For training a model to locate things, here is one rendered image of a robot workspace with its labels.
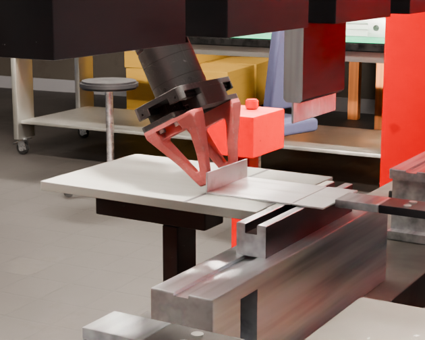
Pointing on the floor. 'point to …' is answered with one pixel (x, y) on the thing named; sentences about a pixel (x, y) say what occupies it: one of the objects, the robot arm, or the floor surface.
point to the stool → (113, 83)
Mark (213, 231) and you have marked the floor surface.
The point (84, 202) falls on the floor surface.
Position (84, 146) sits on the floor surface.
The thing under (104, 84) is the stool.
